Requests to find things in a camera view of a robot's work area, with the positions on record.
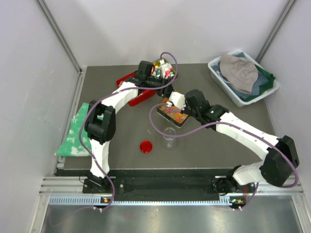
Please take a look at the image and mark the green garment in basket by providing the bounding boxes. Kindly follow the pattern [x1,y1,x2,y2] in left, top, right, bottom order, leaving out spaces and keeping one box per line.
[239,65,275,102]

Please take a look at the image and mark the white plastic basket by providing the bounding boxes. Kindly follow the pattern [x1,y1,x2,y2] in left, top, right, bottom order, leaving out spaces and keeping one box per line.
[207,50,280,107]

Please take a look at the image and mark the red tin with lollipops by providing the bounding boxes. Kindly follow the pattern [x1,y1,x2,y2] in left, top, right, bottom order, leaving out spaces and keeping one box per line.
[116,72,156,107]

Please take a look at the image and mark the beige bucket hat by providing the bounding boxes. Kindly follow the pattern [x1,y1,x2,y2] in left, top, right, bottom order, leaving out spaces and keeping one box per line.
[220,54,259,94]

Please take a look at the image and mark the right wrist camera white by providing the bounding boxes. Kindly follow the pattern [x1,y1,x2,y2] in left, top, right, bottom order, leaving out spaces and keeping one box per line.
[169,91,186,110]

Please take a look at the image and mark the golden tin with star candies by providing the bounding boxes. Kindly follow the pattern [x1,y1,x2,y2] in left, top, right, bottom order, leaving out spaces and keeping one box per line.
[156,98,190,128]

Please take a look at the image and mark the red jar lid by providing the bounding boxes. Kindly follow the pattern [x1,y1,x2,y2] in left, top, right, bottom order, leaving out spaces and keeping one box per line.
[139,140,153,153]

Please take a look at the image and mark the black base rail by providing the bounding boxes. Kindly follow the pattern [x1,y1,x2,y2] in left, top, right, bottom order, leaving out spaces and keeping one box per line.
[82,168,258,201]

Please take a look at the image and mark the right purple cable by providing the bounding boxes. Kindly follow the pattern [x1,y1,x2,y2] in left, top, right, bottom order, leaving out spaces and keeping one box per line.
[148,101,300,211]

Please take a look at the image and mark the tin with colourful cube candies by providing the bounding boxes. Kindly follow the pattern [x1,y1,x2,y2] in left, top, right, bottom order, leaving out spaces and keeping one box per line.
[151,58,176,82]

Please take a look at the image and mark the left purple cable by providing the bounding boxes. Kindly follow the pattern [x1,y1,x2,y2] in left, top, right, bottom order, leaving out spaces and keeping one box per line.
[79,51,178,212]

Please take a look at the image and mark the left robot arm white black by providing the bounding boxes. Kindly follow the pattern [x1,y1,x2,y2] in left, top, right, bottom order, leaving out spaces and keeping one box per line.
[84,61,177,193]

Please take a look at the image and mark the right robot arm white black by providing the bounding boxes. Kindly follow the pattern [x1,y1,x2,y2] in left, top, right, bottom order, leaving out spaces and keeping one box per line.
[170,89,299,192]

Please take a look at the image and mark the green white cloth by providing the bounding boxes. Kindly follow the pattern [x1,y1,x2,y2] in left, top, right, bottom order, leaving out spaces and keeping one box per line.
[55,102,90,157]

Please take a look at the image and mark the blue-grey garment in basket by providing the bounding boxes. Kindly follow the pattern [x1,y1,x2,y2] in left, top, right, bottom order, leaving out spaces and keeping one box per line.
[232,72,269,99]

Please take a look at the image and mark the purple cable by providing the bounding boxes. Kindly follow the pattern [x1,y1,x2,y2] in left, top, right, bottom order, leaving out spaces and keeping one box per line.
[148,101,300,211]
[79,51,178,212]

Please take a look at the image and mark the clear plastic jar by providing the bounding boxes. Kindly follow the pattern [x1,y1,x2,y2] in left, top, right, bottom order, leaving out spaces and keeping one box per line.
[163,127,177,149]

